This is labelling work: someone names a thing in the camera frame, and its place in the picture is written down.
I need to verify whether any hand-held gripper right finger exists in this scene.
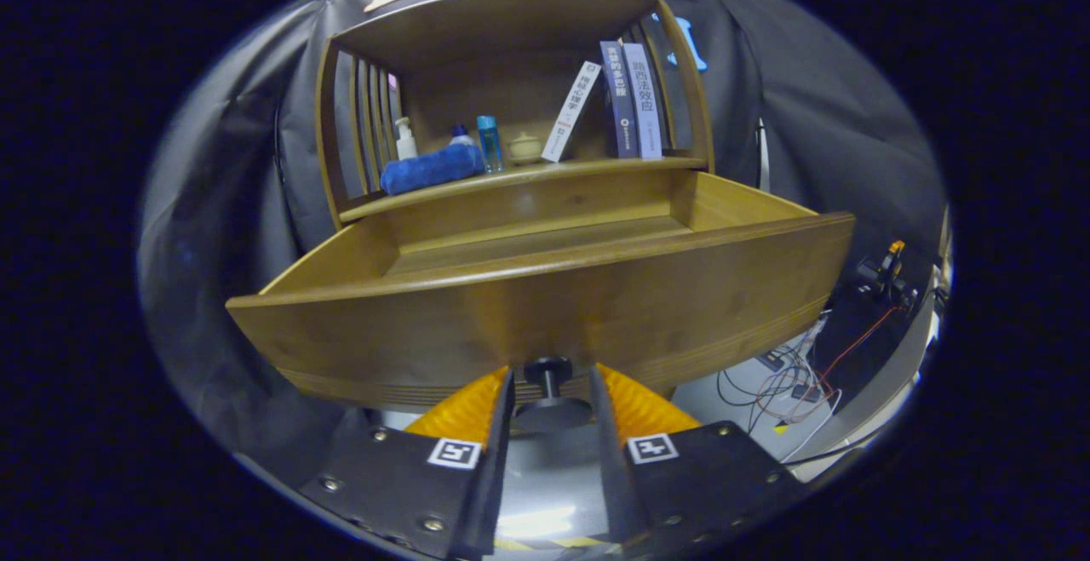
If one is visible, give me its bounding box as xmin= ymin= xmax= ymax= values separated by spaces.
xmin=588 ymin=364 xmax=810 ymax=558

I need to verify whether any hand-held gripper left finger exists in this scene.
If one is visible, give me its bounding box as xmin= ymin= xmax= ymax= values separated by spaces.
xmin=298 ymin=365 xmax=516 ymax=560

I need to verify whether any wooden drawer with black knob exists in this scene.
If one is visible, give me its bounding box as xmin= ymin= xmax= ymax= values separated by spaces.
xmin=226 ymin=169 xmax=857 ymax=434

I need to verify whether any wooden countertop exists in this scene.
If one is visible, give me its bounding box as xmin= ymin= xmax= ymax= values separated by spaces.
xmin=339 ymin=156 xmax=708 ymax=223

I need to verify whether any wooden cabinet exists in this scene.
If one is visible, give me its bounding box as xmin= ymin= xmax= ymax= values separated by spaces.
xmin=315 ymin=0 xmax=716 ymax=226

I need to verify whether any rolled blue towel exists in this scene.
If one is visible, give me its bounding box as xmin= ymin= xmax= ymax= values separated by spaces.
xmin=380 ymin=144 xmax=486 ymax=197

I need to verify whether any cream lidded teacup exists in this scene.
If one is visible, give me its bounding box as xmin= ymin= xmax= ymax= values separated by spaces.
xmin=508 ymin=131 xmax=544 ymax=165

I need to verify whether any clear blue bottle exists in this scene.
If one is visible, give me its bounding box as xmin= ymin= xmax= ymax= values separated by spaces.
xmin=476 ymin=115 xmax=504 ymax=174

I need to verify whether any black device with orange part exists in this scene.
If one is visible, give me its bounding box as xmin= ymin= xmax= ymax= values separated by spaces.
xmin=856 ymin=240 xmax=921 ymax=311

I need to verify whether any white book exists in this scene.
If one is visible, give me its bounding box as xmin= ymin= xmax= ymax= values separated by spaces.
xmin=542 ymin=61 xmax=602 ymax=163

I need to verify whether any dark blue book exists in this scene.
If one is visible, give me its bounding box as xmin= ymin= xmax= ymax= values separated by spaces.
xmin=599 ymin=41 xmax=640 ymax=159

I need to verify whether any light purple book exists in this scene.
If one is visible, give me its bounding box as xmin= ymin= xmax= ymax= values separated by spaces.
xmin=622 ymin=43 xmax=663 ymax=160

